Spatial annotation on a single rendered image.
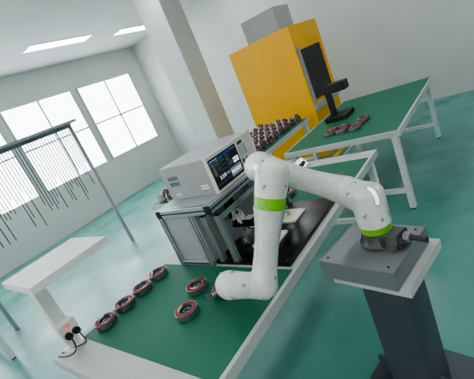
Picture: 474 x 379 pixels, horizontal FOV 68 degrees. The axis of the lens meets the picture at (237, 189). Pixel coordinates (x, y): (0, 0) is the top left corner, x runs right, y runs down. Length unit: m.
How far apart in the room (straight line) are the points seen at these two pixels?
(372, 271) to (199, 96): 4.77
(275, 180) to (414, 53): 5.76
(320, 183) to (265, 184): 0.33
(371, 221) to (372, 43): 5.67
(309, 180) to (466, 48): 5.50
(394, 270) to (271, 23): 4.78
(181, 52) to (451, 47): 4.19
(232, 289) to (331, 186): 0.57
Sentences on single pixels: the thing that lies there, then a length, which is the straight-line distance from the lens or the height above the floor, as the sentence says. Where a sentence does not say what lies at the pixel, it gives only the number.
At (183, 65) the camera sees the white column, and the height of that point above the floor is 2.06.
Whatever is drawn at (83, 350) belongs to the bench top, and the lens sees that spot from 1.98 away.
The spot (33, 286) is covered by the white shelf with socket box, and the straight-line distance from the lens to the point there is 1.63.
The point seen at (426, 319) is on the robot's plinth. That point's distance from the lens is 1.74.
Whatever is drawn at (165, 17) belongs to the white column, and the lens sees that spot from 5.90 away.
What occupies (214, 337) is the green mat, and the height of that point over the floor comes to 0.75.
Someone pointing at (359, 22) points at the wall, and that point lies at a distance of 6.92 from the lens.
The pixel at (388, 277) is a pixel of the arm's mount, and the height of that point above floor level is 0.81.
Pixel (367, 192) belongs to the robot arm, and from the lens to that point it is 1.37.
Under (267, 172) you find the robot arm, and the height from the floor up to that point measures 1.30.
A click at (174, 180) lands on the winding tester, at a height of 1.23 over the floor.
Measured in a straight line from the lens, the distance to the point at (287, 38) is 5.34.
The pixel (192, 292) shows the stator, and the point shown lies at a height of 0.78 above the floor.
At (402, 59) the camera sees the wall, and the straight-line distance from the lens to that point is 6.84.
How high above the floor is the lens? 1.63
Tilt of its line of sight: 17 degrees down
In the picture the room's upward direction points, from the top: 23 degrees counter-clockwise
